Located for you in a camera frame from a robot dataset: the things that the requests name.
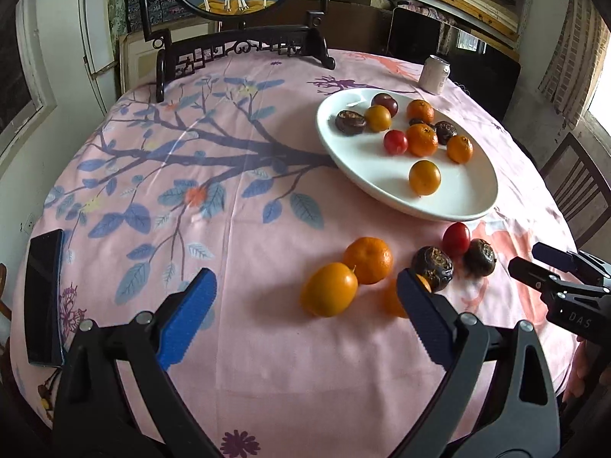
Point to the dark wooden slatted chair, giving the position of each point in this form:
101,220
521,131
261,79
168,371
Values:
580,186

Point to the black smartphone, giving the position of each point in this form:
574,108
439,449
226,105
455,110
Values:
44,296

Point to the stack of yellow flat boxes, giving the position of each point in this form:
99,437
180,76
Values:
482,9

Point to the person's right hand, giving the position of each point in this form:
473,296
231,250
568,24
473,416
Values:
581,367

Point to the orange mandarin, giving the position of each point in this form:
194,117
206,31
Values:
368,260
422,140

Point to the bright window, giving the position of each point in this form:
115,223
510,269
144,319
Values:
602,100

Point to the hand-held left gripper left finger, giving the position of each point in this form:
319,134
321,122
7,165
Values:
188,310

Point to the white drink can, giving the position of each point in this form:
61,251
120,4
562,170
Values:
434,74

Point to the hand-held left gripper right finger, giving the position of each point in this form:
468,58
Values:
425,315

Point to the red cherry tomato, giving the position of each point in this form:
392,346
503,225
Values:
395,142
456,238

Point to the dark brown water chestnut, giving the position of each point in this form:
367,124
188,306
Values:
414,121
351,121
432,267
445,131
479,257

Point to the brick pattern curtain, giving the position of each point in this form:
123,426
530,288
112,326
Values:
573,52

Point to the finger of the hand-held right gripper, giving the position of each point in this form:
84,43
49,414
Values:
534,274
561,256

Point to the pink printed tablecloth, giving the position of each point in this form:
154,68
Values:
267,200

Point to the dark red plum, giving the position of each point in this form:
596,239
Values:
384,104

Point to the small orange kumquat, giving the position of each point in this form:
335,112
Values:
459,149
420,110
377,118
392,301
329,289
424,177

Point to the white round plate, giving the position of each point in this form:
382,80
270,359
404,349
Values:
458,195

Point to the white door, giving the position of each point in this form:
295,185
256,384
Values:
98,33

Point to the black flat panel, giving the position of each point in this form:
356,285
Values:
487,81

